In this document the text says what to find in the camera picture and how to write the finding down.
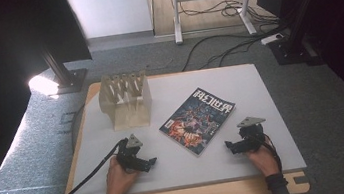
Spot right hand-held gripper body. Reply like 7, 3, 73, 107
234, 114, 271, 154

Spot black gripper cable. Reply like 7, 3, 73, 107
258, 131, 285, 178
44, 139, 130, 194

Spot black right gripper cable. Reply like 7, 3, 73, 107
258, 131, 285, 178

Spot white table mat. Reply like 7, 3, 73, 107
52, 57, 309, 194

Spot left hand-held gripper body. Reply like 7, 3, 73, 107
113, 132, 147, 174

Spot black floor cable bundle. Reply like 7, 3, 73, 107
173, 0, 290, 73

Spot illustrated magazine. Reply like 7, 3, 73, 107
153, 83, 243, 162

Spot person's right hand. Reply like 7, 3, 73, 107
245, 144, 283, 180

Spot black metal stand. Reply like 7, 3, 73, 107
261, 0, 344, 69
39, 41, 91, 97

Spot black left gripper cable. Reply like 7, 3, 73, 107
44, 139, 130, 194

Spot person's left hand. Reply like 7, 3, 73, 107
99, 153, 143, 194

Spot white power strip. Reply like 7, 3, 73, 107
259, 32, 286, 47

